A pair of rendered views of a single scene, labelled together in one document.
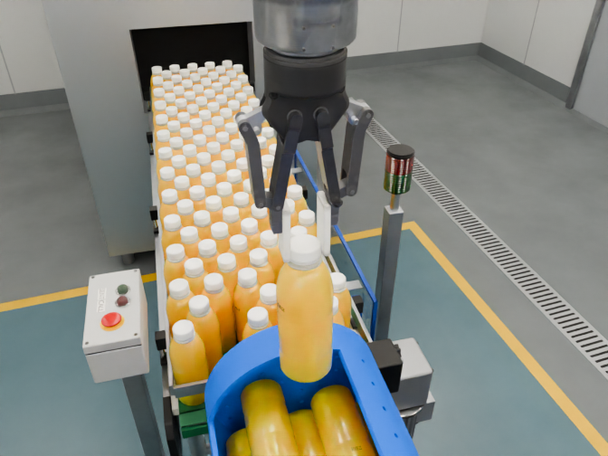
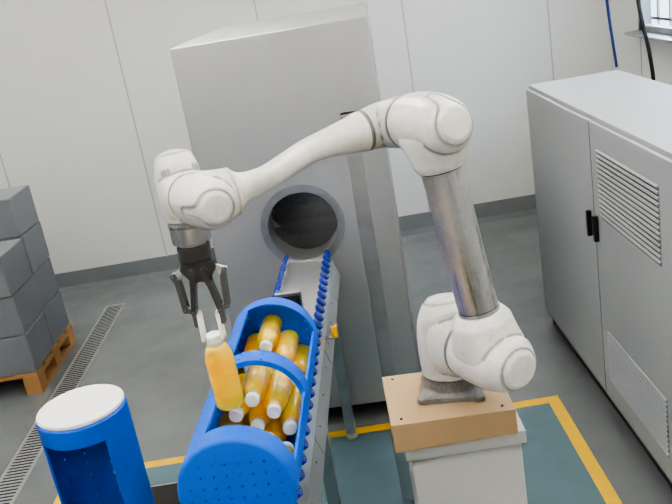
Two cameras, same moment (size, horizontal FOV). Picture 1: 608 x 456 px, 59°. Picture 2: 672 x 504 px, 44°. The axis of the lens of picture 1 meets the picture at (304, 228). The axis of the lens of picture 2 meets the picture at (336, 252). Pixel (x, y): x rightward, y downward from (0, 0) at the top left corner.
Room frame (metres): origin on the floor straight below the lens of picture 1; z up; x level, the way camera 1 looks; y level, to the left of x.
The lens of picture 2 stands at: (2.06, 0.89, 2.19)
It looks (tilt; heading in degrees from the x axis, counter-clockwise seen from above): 18 degrees down; 200
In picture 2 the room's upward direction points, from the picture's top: 10 degrees counter-clockwise
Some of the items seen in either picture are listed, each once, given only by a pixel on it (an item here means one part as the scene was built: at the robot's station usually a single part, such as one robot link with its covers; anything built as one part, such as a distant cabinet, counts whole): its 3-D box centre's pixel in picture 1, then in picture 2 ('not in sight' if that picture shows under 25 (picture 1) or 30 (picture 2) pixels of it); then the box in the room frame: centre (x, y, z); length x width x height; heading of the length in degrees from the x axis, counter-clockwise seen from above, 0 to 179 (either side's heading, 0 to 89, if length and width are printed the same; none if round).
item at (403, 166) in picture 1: (399, 161); not in sight; (1.10, -0.22, 1.23); 0.06 x 0.06 x 0.04
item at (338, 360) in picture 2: not in sight; (342, 382); (-1.35, -0.40, 0.31); 0.06 x 0.06 x 0.63; 14
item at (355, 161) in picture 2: not in sight; (380, 320); (-0.89, -0.02, 0.85); 0.06 x 0.06 x 1.70; 14
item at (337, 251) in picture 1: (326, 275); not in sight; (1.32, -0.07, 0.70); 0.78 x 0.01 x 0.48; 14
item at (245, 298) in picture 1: (250, 309); not in sight; (0.86, 0.12, 0.99); 0.07 x 0.07 x 0.19
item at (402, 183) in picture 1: (397, 178); not in sight; (1.10, -0.22, 1.18); 0.06 x 0.06 x 0.05
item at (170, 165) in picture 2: not in sight; (181, 185); (0.49, 0.01, 1.82); 0.13 x 0.11 x 0.16; 44
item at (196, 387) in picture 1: (276, 371); not in sight; (0.71, 0.05, 0.96); 0.40 x 0.01 x 0.03; 104
